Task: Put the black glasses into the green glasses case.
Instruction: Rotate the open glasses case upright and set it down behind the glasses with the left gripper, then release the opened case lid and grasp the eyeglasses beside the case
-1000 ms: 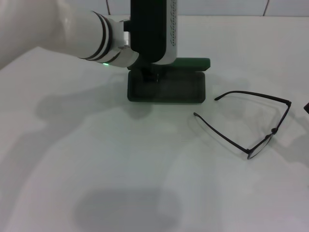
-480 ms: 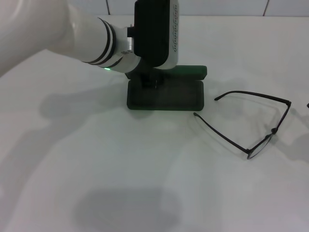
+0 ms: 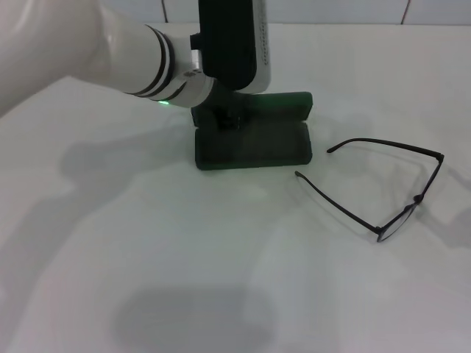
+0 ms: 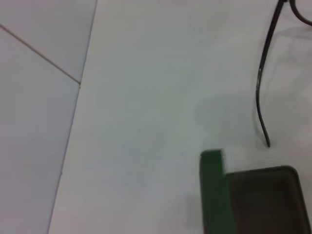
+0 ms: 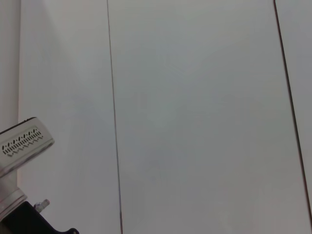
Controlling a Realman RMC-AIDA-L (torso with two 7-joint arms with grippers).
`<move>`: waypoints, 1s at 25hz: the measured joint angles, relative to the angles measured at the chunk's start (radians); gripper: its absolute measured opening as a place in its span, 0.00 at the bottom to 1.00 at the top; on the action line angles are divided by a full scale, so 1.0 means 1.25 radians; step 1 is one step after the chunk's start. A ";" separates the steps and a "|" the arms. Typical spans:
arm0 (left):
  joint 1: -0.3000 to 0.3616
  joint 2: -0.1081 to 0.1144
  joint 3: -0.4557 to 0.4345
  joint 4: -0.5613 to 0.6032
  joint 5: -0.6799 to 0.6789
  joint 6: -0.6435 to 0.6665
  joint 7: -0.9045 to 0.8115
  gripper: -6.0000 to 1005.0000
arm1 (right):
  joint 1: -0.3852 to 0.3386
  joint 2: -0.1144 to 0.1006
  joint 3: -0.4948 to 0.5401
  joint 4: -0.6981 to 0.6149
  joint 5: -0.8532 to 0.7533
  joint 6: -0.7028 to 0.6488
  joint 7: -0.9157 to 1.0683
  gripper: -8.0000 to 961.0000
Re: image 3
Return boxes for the left camera mount bracket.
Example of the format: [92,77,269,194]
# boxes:
[189,32,204,74]

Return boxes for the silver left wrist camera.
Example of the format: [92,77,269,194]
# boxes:
[197,0,274,93]

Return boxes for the black glasses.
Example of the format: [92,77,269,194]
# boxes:
[294,138,445,244]

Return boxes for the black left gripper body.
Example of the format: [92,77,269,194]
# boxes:
[200,81,259,112]

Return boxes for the green glasses case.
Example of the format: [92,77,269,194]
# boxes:
[190,91,314,172]

